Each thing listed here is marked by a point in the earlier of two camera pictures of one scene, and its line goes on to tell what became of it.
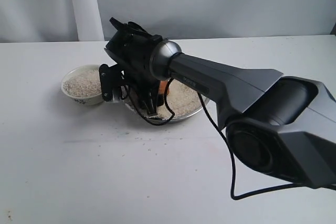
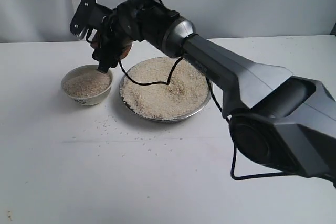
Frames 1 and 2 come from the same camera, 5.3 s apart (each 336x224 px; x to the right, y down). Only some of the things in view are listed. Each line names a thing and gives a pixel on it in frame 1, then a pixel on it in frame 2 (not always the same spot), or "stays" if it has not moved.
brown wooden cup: (163, 85) to (111, 48)
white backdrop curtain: (76, 7) stays
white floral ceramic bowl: (82, 84) stays
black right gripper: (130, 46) to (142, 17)
